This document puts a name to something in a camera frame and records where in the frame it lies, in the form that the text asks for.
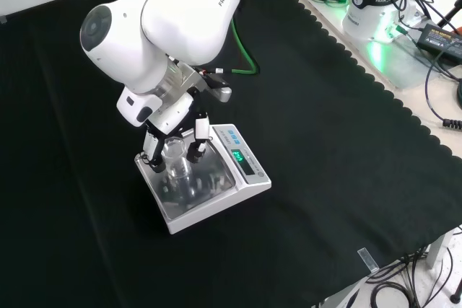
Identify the grey tape piece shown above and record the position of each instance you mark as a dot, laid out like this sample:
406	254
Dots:
3	19

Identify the grey table leg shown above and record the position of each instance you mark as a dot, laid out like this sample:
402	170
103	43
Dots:
438	250

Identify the clear glass beaker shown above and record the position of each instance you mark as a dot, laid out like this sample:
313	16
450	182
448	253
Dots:
177	167

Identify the white electronic balance steel pan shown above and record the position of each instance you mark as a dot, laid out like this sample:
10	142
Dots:
249	178

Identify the clear tape strip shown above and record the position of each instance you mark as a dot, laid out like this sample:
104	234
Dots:
368	260

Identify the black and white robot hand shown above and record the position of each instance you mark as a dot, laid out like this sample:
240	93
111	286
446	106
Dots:
169	120

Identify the black bench cloth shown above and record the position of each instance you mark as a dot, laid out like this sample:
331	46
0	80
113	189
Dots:
325	142

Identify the black power adapter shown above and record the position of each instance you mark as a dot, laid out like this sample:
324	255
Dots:
442	41

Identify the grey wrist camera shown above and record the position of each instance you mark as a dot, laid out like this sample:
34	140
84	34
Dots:
221	89

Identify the grey metal base plate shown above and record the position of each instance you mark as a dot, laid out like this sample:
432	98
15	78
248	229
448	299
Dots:
404	66

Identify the black tripod leg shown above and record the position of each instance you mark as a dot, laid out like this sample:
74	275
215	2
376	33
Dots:
451	12

